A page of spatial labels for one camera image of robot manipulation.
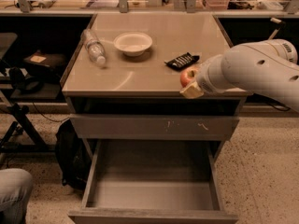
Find black box with label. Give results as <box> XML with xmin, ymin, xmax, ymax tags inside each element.
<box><xmin>23</xmin><ymin>50</ymin><xmax>67</xmax><ymax>75</ymax></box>

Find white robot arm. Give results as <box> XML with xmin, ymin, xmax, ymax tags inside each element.
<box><xmin>180</xmin><ymin>39</ymin><xmax>299</xmax><ymax>112</ymax></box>

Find black folding stand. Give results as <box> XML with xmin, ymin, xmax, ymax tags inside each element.
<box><xmin>0</xmin><ymin>91</ymin><xmax>54</xmax><ymax>154</ymax></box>

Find black backpack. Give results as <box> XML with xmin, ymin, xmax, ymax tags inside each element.
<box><xmin>55</xmin><ymin>119</ymin><xmax>92</xmax><ymax>190</ymax></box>

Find open middle drawer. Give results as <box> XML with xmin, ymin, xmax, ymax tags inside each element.
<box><xmin>68</xmin><ymin>140</ymin><xmax>237</xmax><ymax>224</ymax></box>

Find white bowl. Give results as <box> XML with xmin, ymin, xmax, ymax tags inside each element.
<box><xmin>113</xmin><ymin>32</ymin><xmax>152</xmax><ymax>57</ymax></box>

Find black headphones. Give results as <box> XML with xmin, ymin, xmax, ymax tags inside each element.
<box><xmin>8</xmin><ymin>67</ymin><xmax>44</xmax><ymax>94</ymax></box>

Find red apple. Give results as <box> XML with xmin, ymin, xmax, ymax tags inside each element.
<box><xmin>180</xmin><ymin>66</ymin><xmax>199</xmax><ymax>87</ymax></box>

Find closed top drawer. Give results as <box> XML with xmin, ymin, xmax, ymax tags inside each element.
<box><xmin>70</xmin><ymin>114</ymin><xmax>239</xmax><ymax>141</ymax></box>

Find person's knee in jeans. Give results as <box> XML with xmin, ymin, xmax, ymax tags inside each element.
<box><xmin>0</xmin><ymin>168</ymin><xmax>33</xmax><ymax>224</ymax></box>

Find grey drawer cabinet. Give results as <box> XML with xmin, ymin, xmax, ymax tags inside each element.
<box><xmin>63</xmin><ymin>12</ymin><xmax>247</xmax><ymax>155</ymax></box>

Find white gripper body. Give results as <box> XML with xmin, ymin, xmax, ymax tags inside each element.
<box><xmin>195</xmin><ymin>55</ymin><xmax>233</xmax><ymax>94</ymax></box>

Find black snack bar wrapper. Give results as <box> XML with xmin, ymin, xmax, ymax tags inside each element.
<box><xmin>165</xmin><ymin>52</ymin><xmax>200</xmax><ymax>71</ymax></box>

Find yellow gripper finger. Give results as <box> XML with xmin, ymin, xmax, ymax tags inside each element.
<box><xmin>180</xmin><ymin>80</ymin><xmax>204</xmax><ymax>99</ymax></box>

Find clear plastic water bottle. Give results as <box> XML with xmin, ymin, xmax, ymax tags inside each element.
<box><xmin>81</xmin><ymin>29</ymin><xmax>107</xmax><ymax>68</ymax></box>

